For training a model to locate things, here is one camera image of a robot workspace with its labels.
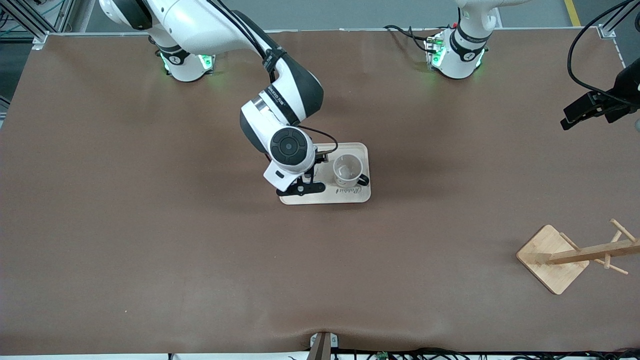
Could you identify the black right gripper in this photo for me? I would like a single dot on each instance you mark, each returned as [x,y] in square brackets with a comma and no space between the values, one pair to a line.
[319,158]

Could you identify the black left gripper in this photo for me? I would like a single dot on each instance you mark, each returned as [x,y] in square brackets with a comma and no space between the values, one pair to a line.
[616,107]

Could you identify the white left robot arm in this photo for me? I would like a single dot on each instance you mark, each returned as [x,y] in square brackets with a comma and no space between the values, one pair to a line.
[460,55]

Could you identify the white rabbit print tray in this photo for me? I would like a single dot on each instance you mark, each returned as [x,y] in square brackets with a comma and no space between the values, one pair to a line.
[320,198]

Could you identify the brown table cover sheet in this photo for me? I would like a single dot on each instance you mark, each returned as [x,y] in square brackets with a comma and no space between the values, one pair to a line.
[320,280]

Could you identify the wooden mug rack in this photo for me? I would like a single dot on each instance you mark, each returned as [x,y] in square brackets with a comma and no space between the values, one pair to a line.
[547,262]

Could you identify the grey table edge bracket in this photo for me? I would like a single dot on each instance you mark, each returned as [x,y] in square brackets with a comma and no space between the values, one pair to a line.
[324,347]

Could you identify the aluminium frame structure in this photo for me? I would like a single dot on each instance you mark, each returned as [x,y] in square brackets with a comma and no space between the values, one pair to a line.
[55,12]

